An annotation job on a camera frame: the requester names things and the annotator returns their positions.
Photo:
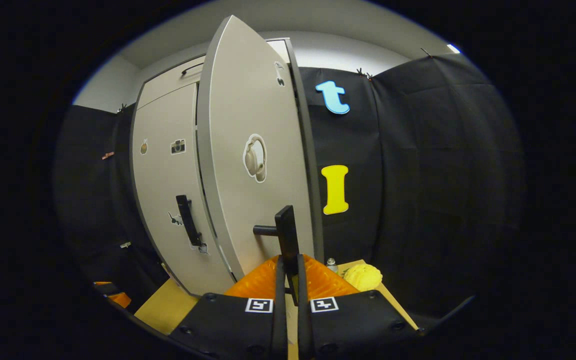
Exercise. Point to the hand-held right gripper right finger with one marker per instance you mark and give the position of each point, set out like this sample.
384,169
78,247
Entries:
303,330

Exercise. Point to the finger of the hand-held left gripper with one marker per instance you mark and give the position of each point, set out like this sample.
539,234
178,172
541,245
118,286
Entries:
120,300
105,288

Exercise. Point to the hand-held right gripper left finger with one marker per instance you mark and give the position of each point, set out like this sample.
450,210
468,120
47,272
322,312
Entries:
280,325

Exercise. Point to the beige door with camera sticker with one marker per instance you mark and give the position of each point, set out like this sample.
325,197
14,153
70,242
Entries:
163,175

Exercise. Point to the beige double-door shoe cabinet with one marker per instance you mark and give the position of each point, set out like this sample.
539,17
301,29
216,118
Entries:
313,175

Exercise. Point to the beige door with headphone sticker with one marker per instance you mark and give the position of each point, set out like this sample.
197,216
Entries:
248,100

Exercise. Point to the beige cabinet drawer front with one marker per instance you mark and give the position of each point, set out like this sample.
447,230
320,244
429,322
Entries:
168,85

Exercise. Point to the small green bottle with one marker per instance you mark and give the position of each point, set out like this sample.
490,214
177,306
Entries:
332,265

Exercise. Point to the yellow bumpy toy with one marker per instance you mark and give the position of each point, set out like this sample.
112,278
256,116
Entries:
363,277

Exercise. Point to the pink cloth clip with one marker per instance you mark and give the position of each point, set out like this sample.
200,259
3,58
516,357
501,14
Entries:
108,155

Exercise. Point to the black cloth clip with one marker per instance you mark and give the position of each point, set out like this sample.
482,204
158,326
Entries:
122,108
364,74
425,51

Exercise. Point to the black backdrop cloth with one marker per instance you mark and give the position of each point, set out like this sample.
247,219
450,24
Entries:
443,175

